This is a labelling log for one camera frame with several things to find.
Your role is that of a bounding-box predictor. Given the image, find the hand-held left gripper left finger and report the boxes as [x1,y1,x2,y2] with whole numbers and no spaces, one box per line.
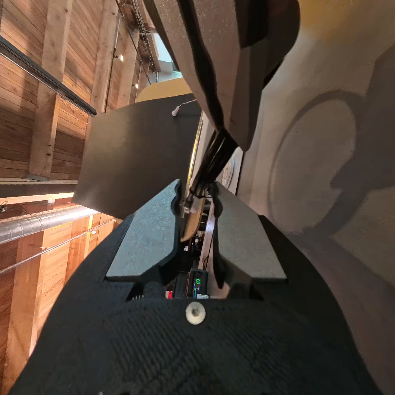
[106,179,182,283]

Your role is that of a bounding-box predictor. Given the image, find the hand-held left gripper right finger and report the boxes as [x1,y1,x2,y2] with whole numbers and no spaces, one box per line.
[213,181,287,289]

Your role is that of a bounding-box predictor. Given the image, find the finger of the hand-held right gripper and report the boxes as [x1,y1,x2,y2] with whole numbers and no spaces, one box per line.
[188,0,263,152]
[143,0,225,132]

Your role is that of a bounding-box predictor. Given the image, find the black cable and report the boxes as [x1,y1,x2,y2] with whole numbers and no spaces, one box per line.
[180,127,239,216]

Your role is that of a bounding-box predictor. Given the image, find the black ceiling track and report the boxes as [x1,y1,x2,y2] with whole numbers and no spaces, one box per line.
[0,35,97,118]

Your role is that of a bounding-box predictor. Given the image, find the white cord with plug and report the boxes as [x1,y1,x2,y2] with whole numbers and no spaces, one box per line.
[171,99,198,117]

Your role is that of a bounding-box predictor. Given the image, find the silver ventilation duct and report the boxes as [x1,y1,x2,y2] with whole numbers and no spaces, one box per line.
[0,205,100,245]

